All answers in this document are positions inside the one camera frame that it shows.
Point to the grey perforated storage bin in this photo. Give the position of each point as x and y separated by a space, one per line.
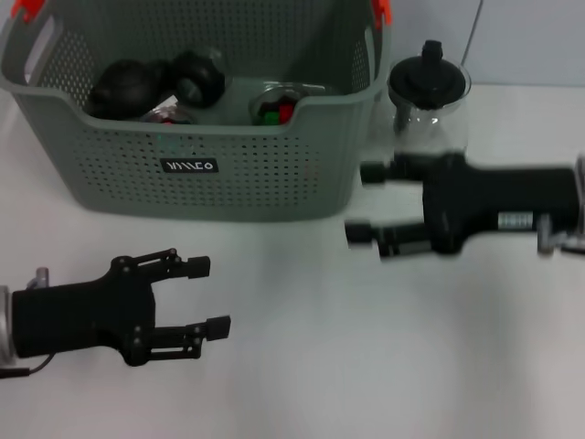
274 183

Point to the glass teacup black sleeve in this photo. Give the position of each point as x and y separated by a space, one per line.
196 78
274 98
166 113

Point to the green toy brick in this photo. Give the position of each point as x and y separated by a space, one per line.
270 119

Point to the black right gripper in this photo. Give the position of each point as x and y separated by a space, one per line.
493 196

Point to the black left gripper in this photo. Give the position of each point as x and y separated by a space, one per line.
82 315

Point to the glass teapot black lid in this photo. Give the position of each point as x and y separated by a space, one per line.
425 78

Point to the dark clay teapot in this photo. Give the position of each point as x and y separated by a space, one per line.
121 87

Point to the tall orange-red toy brick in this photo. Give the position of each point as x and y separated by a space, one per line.
285 112

